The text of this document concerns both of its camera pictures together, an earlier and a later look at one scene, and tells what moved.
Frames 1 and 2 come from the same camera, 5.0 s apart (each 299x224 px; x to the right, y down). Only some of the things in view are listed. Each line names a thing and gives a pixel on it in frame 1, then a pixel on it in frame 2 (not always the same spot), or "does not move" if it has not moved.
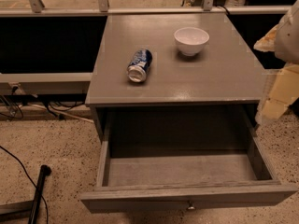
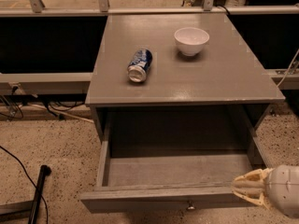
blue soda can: [136, 69] does not move
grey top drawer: [147, 179] does not move
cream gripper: [288, 37] -> [284, 189]
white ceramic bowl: [191, 40] does not move
